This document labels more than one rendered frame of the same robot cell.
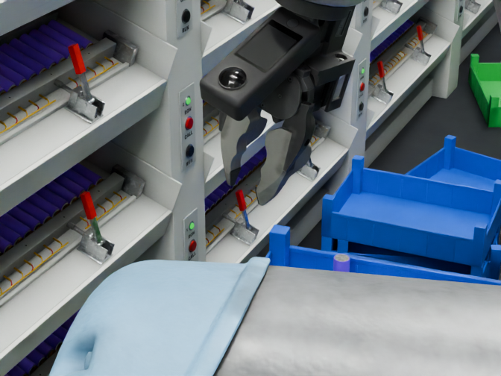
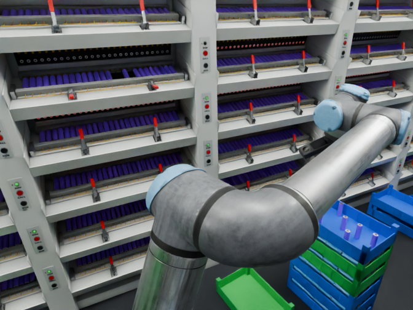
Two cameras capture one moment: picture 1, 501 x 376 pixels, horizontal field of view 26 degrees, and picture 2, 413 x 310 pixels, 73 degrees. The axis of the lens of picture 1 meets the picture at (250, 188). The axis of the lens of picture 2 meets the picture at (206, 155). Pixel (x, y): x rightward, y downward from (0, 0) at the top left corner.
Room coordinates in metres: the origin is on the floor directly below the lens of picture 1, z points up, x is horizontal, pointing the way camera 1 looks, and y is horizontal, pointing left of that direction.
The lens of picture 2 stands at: (-0.06, -0.30, 1.16)
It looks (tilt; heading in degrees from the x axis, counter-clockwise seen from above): 25 degrees down; 40
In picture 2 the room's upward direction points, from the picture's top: 2 degrees counter-clockwise
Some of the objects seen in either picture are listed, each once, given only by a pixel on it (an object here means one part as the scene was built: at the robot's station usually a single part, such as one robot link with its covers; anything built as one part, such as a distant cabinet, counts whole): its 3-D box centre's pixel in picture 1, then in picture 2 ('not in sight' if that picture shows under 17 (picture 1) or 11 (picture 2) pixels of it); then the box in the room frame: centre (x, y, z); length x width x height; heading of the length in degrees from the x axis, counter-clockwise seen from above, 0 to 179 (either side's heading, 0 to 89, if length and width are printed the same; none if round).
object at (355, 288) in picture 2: not in sight; (336, 253); (0.95, -0.14, 0.28); 0.30 x 0.20 x 0.08; 71
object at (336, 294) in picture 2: not in sight; (333, 267); (0.95, -0.14, 0.20); 0.30 x 0.20 x 0.08; 71
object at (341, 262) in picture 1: (340, 282); (340, 209); (1.03, -0.10, 0.44); 0.02 x 0.02 x 0.06
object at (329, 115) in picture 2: not in sight; (337, 113); (0.80, -0.08, 0.91); 0.12 x 0.12 x 0.09; 84
